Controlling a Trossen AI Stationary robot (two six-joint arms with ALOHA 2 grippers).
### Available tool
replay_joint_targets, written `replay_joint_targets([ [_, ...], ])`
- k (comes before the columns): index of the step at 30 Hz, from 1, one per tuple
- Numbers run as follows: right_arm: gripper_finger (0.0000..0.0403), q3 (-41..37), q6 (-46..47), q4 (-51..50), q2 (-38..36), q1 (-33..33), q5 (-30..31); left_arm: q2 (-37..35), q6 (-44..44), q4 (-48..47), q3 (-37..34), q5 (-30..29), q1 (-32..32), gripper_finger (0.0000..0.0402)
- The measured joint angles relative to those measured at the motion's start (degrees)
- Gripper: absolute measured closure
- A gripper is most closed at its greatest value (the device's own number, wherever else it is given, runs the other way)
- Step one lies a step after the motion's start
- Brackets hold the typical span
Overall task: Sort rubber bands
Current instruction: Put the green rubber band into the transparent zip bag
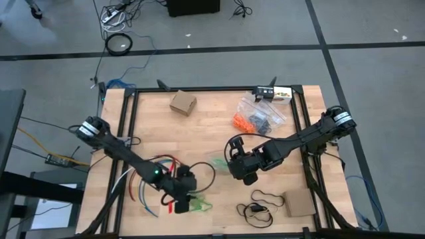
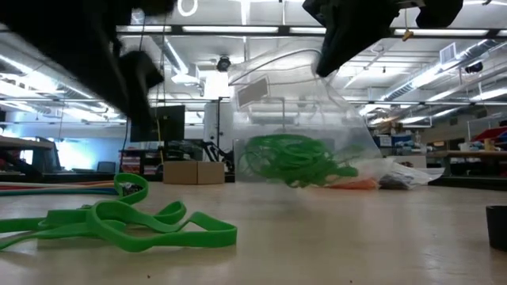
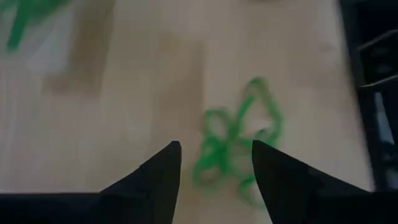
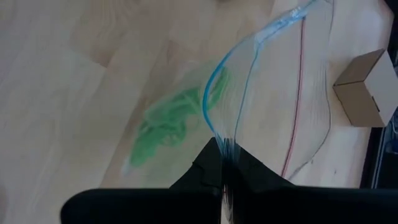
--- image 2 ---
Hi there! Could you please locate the ceiling air vent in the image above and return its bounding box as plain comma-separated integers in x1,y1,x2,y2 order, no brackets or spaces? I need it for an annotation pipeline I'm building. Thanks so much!
439,41,457,64

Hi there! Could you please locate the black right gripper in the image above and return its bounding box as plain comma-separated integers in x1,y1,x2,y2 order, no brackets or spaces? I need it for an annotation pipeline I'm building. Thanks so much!
303,0,464,78

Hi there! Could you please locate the black rubber band pile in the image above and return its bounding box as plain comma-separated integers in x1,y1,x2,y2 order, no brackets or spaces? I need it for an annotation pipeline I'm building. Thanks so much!
378,173,416,190

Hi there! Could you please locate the clear plastic zip bag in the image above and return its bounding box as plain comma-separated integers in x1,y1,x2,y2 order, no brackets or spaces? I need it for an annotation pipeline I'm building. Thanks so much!
356,157,445,190
324,177,381,191
227,39,383,188

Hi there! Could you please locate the small black round object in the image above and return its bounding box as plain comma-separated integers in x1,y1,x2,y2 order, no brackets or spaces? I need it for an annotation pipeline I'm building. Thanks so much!
486,204,507,251

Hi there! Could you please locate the multicoloured wire harness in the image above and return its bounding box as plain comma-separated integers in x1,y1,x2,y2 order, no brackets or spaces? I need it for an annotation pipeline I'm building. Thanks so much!
0,180,120,197

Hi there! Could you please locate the black flat monitor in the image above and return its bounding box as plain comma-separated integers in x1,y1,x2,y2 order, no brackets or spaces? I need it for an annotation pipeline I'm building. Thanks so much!
148,104,186,143

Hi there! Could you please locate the black dome camera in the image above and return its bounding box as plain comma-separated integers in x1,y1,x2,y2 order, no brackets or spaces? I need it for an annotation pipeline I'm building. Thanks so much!
215,55,233,73

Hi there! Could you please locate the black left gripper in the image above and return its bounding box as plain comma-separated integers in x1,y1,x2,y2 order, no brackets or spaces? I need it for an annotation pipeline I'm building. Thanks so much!
51,0,177,130

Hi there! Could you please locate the white hot dog sign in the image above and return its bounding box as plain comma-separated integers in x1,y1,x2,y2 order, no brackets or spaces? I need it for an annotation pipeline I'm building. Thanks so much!
387,154,429,169

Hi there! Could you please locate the red bin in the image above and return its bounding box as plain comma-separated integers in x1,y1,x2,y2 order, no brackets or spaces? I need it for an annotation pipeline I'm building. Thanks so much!
473,125,507,143

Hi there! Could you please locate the long wooden workbench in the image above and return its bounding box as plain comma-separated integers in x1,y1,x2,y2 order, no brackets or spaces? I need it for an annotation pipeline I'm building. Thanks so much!
426,149,507,187

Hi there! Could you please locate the black hanging cable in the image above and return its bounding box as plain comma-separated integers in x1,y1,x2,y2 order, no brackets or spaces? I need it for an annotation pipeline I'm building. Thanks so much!
120,118,134,152

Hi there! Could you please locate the green rubber band pile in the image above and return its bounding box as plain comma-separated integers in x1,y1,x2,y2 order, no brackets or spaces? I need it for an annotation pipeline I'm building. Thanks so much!
0,133,365,253

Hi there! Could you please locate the wooden table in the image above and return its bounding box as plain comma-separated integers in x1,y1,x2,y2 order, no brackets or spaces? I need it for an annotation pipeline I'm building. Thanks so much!
0,135,55,175

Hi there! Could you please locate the yellow hanging cable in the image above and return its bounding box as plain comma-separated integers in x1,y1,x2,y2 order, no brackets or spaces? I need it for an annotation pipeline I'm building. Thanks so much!
155,90,166,165

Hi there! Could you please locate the small brown cardboard box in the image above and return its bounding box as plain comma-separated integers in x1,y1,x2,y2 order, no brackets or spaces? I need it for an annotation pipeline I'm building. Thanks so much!
162,160,226,185

